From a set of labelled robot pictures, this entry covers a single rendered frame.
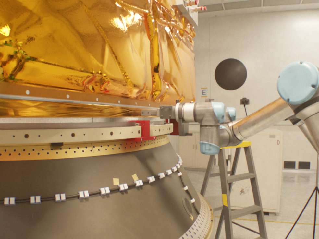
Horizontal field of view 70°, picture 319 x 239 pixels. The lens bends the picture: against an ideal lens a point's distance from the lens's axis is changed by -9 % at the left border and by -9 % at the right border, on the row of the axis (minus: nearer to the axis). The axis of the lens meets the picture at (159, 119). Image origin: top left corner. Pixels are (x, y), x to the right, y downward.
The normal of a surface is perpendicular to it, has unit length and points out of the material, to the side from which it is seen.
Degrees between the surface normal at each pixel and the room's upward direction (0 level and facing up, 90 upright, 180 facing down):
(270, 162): 90
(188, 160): 90
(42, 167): 62
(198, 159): 90
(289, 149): 90
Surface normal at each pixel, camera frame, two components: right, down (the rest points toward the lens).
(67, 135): 0.54, 0.01
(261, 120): -0.65, 0.32
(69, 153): 0.49, -0.47
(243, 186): -0.36, 0.01
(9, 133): 0.33, 0.01
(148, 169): 0.73, -0.46
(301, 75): -0.81, -0.11
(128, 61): 0.94, -0.03
